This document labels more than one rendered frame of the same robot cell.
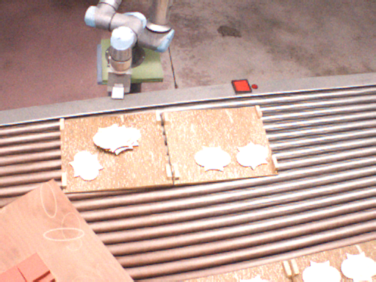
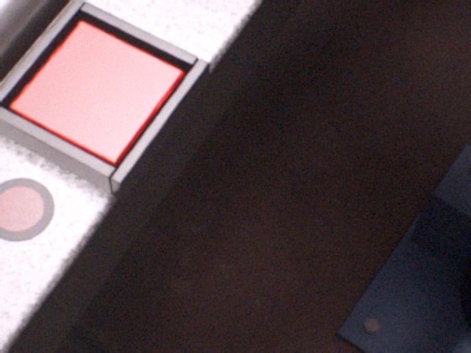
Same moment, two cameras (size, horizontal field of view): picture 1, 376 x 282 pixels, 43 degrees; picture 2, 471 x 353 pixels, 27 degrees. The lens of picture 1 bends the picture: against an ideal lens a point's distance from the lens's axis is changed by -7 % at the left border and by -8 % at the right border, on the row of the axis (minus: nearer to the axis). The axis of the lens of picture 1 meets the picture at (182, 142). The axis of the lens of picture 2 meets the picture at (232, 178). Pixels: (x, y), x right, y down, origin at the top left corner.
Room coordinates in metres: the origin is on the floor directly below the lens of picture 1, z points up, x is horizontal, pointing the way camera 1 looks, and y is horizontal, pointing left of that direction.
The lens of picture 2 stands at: (1.85, -0.35, 1.31)
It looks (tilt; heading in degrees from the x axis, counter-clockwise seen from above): 61 degrees down; 137
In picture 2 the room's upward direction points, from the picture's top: 3 degrees clockwise
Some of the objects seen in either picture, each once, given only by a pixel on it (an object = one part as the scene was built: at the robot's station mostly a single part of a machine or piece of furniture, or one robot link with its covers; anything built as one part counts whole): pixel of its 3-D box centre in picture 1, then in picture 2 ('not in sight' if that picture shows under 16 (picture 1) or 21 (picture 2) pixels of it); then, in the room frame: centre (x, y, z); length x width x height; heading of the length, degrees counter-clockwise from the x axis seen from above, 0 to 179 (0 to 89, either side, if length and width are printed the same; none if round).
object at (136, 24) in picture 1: (128, 26); not in sight; (1.40, 0.25, 1.35); 0.11 x 0.11 x 0.08; 78
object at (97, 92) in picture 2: (241, 87); (98, 96); (1.62, -0.23, 0.92); 0.06 x 0.06 x 0.01; 19
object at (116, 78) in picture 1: (118, 79); not in sight; (1.28, 0.26, 1.20); 0.12 x 0.09 x 0.16; 6
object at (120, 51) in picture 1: (122, 43); not in sight; (1.31, 0.25, 1.35); 0.09 x 0.08 x 0.11; 168
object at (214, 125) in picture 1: (219, 143); not in sight; (1.27, -0.15, 0.93); 0.41 x 0.35 x 0.02; 106
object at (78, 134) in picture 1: (112, 151); not in sight; (1.16, 0.26, 0.93); 0.41 x 0.35 x 0.02; 107
